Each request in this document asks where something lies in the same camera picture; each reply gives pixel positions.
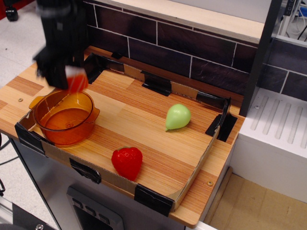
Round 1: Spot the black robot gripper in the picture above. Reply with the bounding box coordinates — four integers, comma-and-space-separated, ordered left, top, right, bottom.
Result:
34, 9, 88, 90

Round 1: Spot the orange transparent plastic pot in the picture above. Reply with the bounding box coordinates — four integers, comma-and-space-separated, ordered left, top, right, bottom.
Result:
29, 90, 100, 146

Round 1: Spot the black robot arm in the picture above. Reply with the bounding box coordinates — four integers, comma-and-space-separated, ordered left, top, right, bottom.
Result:
34, 0, 88, 90

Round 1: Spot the cardboard fence with black tape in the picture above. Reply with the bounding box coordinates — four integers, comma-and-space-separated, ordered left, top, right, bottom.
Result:
15, 63, 243, 225

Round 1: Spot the black caster wheel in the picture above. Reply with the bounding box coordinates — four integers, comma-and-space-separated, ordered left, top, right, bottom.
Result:
5, 6, 19, 22

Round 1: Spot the red toy strawberry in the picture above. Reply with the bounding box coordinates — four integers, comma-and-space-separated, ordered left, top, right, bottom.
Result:
111, 147, 143, 181

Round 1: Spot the green toy pear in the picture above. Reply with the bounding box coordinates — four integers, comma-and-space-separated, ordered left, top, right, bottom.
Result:
165, 104, 191, 131

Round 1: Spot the grey toy oven panel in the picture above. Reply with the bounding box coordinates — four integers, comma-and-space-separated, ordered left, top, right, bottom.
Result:
67, 187, 125, 230

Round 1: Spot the white toy sink drainboard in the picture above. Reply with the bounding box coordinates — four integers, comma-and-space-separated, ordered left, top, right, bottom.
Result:
230, 89, 307, 202

